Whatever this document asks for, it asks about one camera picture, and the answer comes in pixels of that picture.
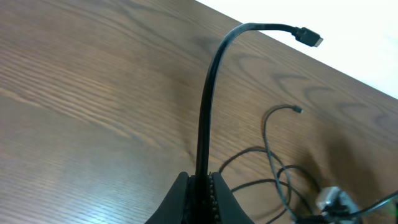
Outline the black usb cable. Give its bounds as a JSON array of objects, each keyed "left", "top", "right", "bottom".
[
  {"left": 218, "top": 105, "right": 321, "bottom": 224},
  {"left": 194, "top": 22, "right": 324, "bottom": 178}
]

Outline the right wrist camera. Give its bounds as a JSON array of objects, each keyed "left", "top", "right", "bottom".
[{"left": 315, "top": 186, "right": 363, "bottom": 224}]

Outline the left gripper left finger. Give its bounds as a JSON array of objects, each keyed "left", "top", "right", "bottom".
[{"left": 146, "top": 172, "right": 189, "bottom": 224}]

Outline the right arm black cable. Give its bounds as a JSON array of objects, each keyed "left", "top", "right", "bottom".
[{"left": 295, "top": 189, "right": 398, "bottom": 224}]

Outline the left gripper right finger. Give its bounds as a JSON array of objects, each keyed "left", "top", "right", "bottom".
[{"left": 210, "top": 172, "right": 254, "bottom": 224}]

